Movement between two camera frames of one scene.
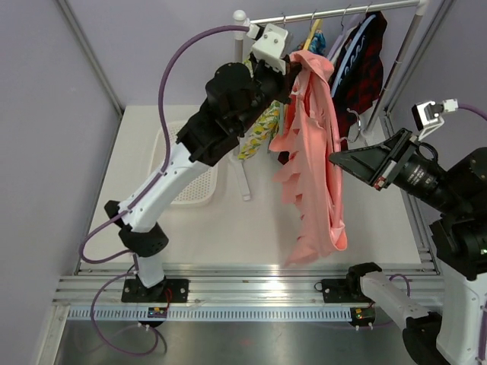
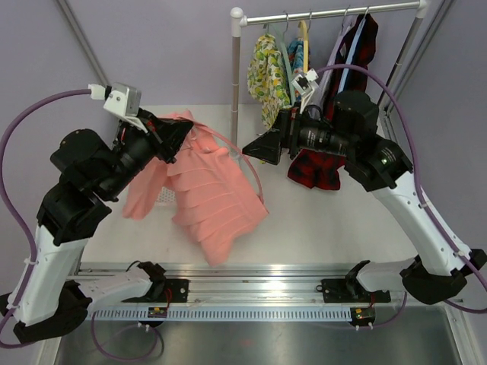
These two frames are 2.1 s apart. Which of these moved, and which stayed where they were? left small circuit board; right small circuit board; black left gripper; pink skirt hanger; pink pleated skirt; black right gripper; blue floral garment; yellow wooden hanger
Moved: black left gripper; black right gripper; pink pleated skirt; pink skirt hanger; yellow wooden hanger; blue floral garment
Stayed: left small circuit board; right small circuit board
